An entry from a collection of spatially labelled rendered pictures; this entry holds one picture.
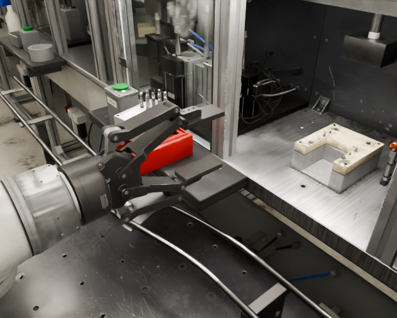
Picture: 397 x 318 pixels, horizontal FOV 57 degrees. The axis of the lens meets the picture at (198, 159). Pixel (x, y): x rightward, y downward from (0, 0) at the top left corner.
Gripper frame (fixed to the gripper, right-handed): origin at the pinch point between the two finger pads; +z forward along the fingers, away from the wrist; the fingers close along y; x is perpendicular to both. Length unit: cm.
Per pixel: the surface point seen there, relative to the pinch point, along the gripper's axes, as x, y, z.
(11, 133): 251, -112, 12
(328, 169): 0.0, -21.0, 37.2
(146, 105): 33.8, -9.4, 10.3
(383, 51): -4.0, 6.7, 39.4
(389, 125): 1, -19, 64
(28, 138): 235, -112, 20
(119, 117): 34.4, -10.5, 3.5
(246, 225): 24, -56, 38
